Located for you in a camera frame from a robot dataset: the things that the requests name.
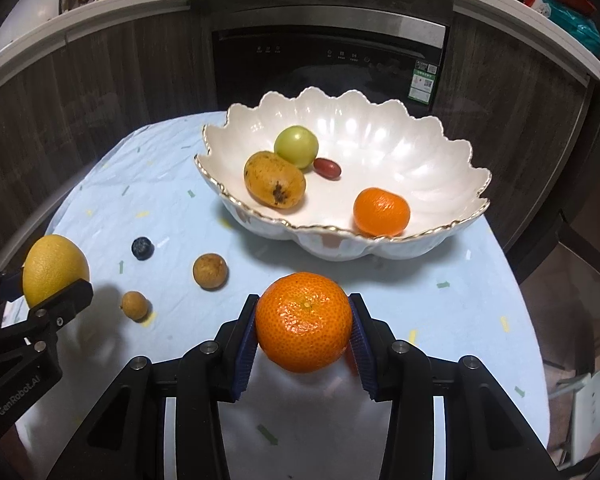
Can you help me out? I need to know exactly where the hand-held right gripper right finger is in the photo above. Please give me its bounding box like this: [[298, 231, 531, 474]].
[[349, 292, 556, 480]]

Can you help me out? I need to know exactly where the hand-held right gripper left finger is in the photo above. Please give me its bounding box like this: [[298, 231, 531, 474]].
[[45, 294, 260, 480]]

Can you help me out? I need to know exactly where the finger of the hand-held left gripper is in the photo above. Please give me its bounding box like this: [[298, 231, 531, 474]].
[[0, 279, 95, 361], [0, 269, 26, 311]]

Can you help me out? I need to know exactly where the yellow lemon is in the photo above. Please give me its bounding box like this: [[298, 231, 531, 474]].
[[22, 234, 90, 309]]

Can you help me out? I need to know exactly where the brown longan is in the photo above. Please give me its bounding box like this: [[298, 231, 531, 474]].
[[120, 290, 150, 322], [192, 253, 229, 290]]

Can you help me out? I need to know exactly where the orange tangerine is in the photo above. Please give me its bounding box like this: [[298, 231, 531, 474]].
[[353, 187, 411, 237], [256, 272, 354, 374]]

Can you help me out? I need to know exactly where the spotted yellow mango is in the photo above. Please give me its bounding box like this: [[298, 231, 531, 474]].
[[243, 151, 307, 210]]

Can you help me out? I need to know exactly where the red grape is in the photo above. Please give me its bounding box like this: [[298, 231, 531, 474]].
[[312, 158, 342, 179]]

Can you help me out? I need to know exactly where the white scalloped bowl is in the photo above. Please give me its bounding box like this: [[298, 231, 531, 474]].
[[194, 87, 492, 262]]

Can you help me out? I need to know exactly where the light blue confetti tablecloth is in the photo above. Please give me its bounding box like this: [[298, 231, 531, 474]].
[[10, 110, 551, 480]]

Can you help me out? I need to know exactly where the white plastic stool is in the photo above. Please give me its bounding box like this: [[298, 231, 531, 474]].
[[550, 360, 600, 471]]

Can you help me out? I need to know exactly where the dark wood kitchen cabinet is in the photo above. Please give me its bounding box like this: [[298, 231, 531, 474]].
[[0, 0, 596, 271]]

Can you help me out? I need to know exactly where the black built-in dishwasher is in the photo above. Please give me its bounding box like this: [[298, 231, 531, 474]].
[[212, 5, 453, 116]]

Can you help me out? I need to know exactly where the teal wipes package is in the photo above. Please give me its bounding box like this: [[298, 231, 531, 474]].
[[540, 0, 600, 56]]

